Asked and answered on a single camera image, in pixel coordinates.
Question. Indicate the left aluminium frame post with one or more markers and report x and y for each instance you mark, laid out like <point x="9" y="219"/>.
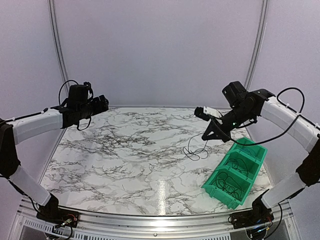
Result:
<point x="53" y="18"/>

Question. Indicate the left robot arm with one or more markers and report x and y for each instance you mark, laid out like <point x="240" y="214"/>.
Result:
<point x="80" y="104"/>

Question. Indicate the front aluminium rail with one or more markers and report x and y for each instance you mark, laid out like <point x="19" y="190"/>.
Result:
<point x="107" y="226"/>

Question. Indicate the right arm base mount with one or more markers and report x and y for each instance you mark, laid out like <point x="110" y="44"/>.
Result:
<point x="252" y="217"/>

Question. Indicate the green three-compartment bin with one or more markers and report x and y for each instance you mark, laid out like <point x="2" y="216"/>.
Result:
<point x="234" y="177"/>

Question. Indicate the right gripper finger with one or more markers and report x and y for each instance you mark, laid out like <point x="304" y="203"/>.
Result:
<point x="212" y="136"/>
<point x="210" y="128"/>

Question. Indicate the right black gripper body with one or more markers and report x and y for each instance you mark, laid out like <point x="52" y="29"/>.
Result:
<point x="227" y="133"/>

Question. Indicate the right aluminium frame post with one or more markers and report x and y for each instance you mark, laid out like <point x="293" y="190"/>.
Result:
<point x="256" y="34"/>

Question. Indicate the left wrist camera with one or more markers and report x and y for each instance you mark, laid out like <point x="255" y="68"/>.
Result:
<point x="87" y="84"/>

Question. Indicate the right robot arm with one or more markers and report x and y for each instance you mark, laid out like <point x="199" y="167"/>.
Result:
<point x="246" y="107"/>

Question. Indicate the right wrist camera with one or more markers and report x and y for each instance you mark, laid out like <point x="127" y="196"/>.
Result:
<point x="206" y="113"/>

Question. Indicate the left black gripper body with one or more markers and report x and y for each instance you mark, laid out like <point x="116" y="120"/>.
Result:
<point x="97" y="109"/>

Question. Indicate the aluminium frame post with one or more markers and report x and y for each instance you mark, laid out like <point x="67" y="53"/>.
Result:
<point x="53" y="18"/>
<point x="256" y="34"/>

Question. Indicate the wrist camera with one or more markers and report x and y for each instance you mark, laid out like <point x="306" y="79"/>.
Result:
<point x="87" y="84"/>
<point x="206" y="113"/>

